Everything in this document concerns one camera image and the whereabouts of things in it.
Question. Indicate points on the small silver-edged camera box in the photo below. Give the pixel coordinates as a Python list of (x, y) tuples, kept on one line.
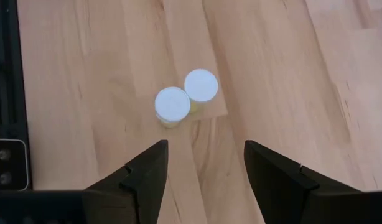
[(10, 165)]

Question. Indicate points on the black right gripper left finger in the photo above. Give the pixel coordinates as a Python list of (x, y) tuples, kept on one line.
[(150, 180)]

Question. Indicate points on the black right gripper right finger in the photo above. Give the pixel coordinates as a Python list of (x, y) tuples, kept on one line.
[(275, 186)]

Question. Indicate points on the black aluminium table frame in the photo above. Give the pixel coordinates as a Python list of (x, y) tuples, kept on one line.
[(10, 77)]

